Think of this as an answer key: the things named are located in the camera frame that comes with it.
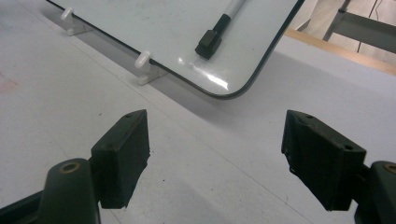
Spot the white whiteboard with black rim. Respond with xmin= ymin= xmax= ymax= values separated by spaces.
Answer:
xmin=46 ymin=0 xmax=306 ymax=101

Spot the wooden table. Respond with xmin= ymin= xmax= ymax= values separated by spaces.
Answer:
xmin=284 ymin=27 xmax=396 ymax=77

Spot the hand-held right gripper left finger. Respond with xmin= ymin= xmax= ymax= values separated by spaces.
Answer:
xmin=91 ymin=109 xmax=151 ymax=209

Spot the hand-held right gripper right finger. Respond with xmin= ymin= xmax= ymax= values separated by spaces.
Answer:
xmin=280 ymin=109 xmax=368 ymax=212

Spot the grey metal desk frame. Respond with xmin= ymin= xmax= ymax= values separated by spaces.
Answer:
xmin=321 ymin=0 xmax=396 ymax=54

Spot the white whiteboard support clip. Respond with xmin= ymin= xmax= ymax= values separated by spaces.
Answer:
xmin=60 ymin=7 xmax=93 ymax=36
xmin=134 ymin=50 xmax=169 ymax=87

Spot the black floor cable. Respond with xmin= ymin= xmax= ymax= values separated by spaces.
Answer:
xmin=357 ymin=0 xmax=385 ymax=53

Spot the whiteboard marker with black cap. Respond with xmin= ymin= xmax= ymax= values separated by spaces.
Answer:
xmin=194 ymin=0 xmax=247 ymax=61

